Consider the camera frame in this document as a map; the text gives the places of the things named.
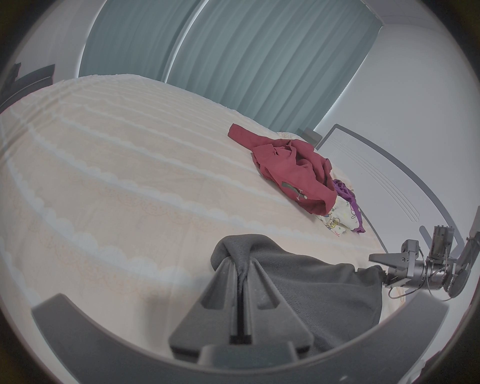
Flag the bed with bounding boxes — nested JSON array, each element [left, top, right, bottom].
[[0, 73, 460, 361]]

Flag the white printed garment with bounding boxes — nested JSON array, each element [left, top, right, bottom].
[[317, 195, 361, 238]]

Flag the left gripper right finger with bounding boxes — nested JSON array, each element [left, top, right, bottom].
[[244, 259, 316, 358]]

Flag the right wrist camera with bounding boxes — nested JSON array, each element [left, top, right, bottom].
[[400, 240, 420, 263]]

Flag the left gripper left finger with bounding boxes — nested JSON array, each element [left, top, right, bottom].
[[168, 257, 241, 364]]

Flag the black chest of drawers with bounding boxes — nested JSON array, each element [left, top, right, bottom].
[[0, 64, 56, 109]]

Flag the grey bedside table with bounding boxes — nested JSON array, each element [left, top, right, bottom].
[[298, 127, 323, 145]]

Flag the blue-green curtain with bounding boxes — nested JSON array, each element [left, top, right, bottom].
[[79, 0, 209, 83], [165, 0, 383, 134]]

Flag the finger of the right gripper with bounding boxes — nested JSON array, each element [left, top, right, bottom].
[[368, 253, 405, 268], [383, 269, 405, 289]]

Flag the black T-shirt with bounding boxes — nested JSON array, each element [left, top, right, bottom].
[[210, 233, 384, 353]]

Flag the dark red garment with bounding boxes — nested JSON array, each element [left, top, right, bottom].
[[228, 123, 337, 215]]

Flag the purple garment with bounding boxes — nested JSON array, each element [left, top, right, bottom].
[[332, 179, 366, 235]]

